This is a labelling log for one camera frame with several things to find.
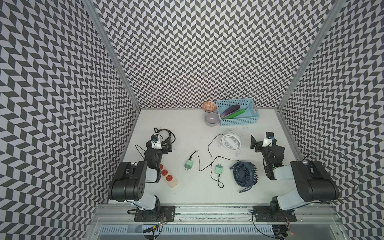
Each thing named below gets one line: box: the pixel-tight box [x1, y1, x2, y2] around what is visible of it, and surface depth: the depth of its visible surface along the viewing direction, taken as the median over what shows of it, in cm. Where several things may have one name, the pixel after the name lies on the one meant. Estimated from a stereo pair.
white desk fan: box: [218, 129, 243, 156], surface depth 93 cm
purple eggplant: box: [221, 104, 240, 119], surface depth 114 cm
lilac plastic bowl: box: [204, 112, 220, 127], surface depth 110 cm
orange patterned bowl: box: [201, 100, 217, 113], surface depth 121 cm
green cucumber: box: [224, 106, 248, 120], surface depth 112 cm
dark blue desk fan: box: [229, 161, 259, 193], surface depth 79 cm
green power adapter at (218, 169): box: [215, 163, 223, 175], surface depth 89 cm
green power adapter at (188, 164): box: [184, 159, 194, 171], surface depth 91 cm
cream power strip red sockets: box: [159, 164, 178, 188], surface depth 84 cm
